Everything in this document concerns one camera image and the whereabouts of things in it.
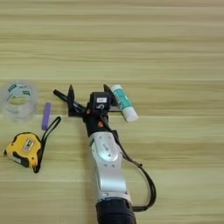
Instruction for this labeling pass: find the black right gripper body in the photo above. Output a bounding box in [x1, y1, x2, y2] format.
[68, 106, 122, 137]

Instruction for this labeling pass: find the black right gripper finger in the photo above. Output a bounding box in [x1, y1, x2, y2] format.
[66, 84, 76, 111]
[103, 84, 118, 108]

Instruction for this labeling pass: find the black marker pen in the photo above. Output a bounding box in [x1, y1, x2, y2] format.
[52, 88, 88, 114]

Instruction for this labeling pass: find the teal and white glue stick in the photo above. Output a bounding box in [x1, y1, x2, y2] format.
[110, 84, 139, 123]

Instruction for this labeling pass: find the clear tape roll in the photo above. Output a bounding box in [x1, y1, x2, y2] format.
[0, 80, 39, 123]

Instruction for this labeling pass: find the yellow tape measure with strap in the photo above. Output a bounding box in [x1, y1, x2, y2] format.
[3, 115, 62, 174]

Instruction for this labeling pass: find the purple eraser bar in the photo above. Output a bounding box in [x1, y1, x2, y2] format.
[41, 101, 53, 131]

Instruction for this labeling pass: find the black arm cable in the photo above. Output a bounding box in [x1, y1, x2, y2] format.
[100, 116, 158, 213]

